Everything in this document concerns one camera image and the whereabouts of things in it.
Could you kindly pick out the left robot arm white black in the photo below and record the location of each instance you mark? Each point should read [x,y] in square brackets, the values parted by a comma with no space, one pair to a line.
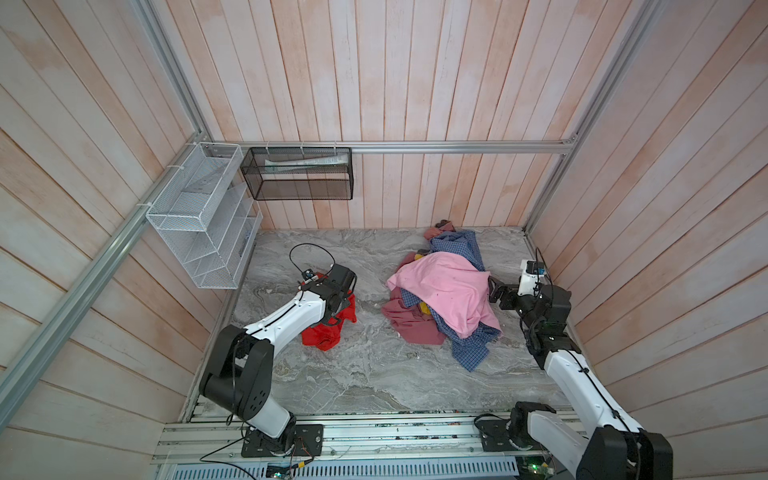
[238,374]

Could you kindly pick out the aluminium mounting rail front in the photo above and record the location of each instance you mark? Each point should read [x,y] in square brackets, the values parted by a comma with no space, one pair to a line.
[345,437]

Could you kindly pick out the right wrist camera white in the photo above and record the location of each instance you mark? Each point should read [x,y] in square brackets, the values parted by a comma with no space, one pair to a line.
[533,274]

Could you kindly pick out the white wire mesh shelf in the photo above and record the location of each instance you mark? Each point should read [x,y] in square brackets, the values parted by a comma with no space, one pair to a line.
[206,218]

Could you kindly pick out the white slotted cable duct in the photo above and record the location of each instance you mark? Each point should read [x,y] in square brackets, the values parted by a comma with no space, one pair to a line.
[436,468]

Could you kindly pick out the pink cloth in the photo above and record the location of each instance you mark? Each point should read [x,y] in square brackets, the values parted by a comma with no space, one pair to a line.
[451,286]

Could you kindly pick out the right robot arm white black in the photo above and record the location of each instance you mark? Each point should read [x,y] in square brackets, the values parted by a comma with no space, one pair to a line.
[614,445]

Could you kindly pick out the blue checkered cloth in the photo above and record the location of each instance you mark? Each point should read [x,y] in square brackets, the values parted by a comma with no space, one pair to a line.
[472,351]

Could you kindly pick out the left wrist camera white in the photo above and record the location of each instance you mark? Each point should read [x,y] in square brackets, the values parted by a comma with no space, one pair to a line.
[308,277]

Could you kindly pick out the aluminium frame rail left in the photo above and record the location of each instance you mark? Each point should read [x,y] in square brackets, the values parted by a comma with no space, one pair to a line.
[131,360]

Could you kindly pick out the aluminium frame rail back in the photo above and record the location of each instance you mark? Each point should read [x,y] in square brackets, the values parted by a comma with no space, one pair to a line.
[426,147]

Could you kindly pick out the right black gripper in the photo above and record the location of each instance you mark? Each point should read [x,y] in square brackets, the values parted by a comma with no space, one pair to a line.
[495,294]

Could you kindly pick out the black wire mesh basket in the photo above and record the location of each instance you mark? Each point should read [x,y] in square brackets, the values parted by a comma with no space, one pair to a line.
[299,173]

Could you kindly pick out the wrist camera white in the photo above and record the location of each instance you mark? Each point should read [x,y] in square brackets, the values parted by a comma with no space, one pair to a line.
[533,274]
[308,277]

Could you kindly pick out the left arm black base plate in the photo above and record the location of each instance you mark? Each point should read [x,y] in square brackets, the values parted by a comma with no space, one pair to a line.
[298,440]

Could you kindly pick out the maroon cloth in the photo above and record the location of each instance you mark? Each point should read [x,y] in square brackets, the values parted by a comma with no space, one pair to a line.
[410,323]

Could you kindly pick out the aluminium frame rail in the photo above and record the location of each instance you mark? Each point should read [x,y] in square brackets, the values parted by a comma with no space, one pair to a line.
[426,147]
[131,360]

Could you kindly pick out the dusty red cloth at wall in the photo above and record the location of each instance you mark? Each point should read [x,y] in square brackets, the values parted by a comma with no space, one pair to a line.
[439,229]

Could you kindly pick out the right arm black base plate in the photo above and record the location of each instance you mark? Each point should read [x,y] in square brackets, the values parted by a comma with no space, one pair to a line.
[495,436]

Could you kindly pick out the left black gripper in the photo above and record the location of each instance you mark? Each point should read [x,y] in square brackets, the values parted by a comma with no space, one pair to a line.
[343,298]

